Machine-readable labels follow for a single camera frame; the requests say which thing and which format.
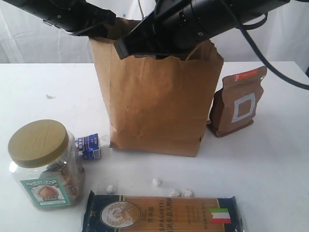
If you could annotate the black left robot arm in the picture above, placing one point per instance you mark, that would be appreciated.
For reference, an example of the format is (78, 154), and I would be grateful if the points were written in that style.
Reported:
(49, 31)

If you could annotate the spaghetti package dark blue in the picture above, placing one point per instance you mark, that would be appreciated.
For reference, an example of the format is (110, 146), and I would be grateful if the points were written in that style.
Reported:
(119, 213)

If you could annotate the clear jar with gold lid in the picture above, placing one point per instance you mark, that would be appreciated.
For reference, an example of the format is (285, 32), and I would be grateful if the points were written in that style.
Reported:
(46, 165)

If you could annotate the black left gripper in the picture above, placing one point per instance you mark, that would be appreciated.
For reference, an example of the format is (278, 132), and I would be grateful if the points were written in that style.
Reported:
(79, 18)

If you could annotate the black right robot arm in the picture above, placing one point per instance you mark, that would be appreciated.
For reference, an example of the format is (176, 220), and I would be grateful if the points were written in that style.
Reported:
(216, 14)

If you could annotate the brown stand-up pouch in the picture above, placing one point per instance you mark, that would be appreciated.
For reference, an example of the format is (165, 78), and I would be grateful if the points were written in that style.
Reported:
(234, 105)

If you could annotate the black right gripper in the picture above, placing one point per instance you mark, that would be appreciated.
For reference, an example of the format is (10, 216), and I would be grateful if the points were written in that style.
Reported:
(171, 29)

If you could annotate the brown paper bag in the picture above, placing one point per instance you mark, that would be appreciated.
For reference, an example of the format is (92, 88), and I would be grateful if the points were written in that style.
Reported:
(156, 105)

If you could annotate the small blue milk carton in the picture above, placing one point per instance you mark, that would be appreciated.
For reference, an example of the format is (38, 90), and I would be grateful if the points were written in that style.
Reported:
(88, 147)

